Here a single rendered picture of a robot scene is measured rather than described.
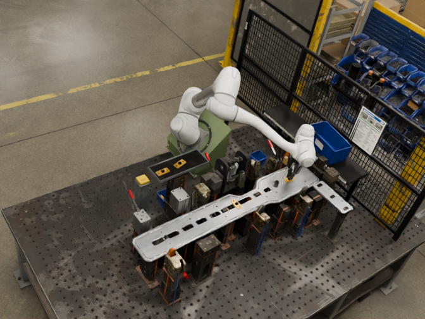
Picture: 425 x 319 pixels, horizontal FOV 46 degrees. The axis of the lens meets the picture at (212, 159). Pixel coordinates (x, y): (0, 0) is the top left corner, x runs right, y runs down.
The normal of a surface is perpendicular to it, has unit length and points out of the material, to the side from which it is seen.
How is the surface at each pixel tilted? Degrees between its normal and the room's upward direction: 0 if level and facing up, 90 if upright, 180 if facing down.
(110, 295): 0
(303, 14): 92
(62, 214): 0
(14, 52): 0
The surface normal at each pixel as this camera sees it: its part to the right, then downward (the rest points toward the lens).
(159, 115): 0.15, -0.73
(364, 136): -0.79, 0.32
